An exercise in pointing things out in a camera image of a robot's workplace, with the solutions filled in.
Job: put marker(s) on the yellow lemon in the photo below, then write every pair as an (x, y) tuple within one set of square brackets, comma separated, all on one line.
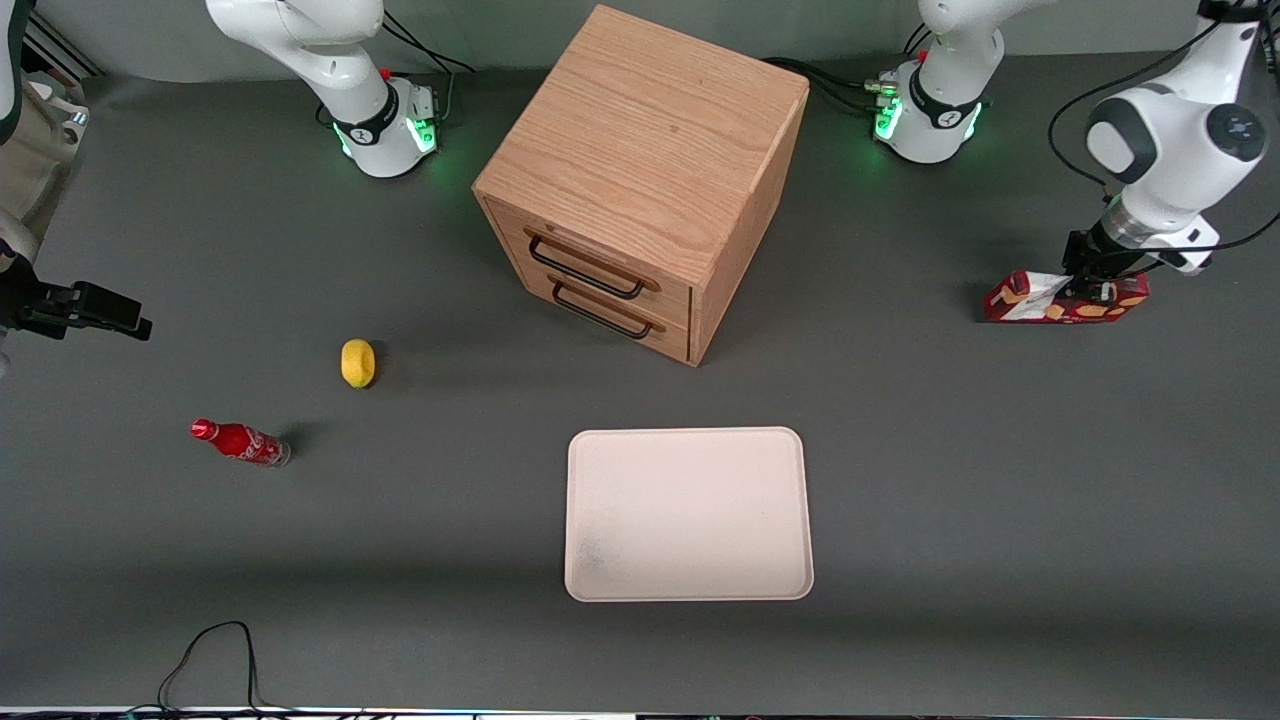
[(358, 363)]

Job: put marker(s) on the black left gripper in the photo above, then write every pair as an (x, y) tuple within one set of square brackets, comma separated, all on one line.
[(1090, 250)]

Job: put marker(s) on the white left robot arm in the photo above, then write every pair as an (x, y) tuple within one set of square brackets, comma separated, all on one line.
[(1170, 150)]

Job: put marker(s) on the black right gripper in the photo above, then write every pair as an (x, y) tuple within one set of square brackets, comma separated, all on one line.
[(40, 304)]

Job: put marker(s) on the aluminium frame rail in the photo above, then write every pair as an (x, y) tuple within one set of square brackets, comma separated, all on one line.
[(60, 48)]

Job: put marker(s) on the red cola bottle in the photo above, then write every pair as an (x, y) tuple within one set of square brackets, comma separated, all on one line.
[(240, 441)]

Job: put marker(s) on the red cookie box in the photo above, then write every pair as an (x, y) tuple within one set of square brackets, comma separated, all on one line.
[(1020, 300)]

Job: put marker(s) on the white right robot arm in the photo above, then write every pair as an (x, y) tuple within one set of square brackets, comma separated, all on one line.
[(370, 120)]

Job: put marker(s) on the wooden drawer cabinet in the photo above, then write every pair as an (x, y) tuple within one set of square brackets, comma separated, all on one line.
[(650, 140)]

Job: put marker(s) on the beige plastic tray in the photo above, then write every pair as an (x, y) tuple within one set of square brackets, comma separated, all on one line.
[(690, 515)]

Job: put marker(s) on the wooden drawer front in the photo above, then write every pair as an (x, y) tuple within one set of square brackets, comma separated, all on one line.
[(660, 290), (670, 335)]

